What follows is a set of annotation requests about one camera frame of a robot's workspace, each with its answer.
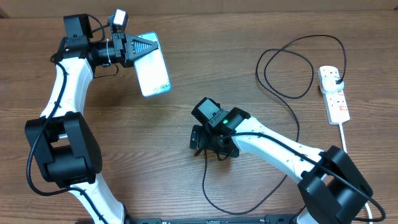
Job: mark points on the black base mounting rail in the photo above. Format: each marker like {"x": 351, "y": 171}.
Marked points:
{"x": 268, "y": 219}

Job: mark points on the blue Samsung Galaxy smartphone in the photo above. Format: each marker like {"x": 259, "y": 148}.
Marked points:
{"x": 152, "y": 71}

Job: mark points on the white power strip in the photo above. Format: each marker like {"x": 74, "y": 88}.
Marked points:
{"x": 335, "y": 103}

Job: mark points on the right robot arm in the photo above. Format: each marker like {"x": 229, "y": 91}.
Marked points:
{"x": 332, "y": 187}

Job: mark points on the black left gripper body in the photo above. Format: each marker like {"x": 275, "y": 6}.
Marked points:
{"x": 119, "y": 48}

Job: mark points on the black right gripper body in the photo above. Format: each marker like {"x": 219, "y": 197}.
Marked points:
{"x": 209, "y": 143}

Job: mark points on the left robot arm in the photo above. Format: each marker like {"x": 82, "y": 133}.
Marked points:
{"x": 61, "y": 143}

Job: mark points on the white charger plug adapter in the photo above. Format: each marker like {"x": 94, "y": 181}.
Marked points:
{"x": 329, "y": 85}

